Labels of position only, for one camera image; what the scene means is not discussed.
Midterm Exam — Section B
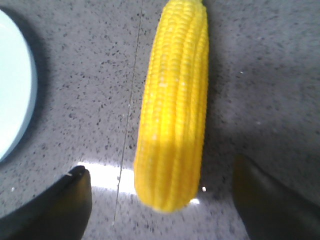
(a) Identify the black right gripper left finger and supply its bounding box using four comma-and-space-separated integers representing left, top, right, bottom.
0, 165, 92, 240

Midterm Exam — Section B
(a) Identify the yellow toy corn cob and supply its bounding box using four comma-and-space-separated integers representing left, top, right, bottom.
133, 0, 209, 213

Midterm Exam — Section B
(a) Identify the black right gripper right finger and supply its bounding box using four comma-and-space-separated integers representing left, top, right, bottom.
232, 155, 320, 240

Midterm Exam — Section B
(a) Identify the light blue round plate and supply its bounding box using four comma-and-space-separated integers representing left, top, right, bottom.
0, 11, 38, 161

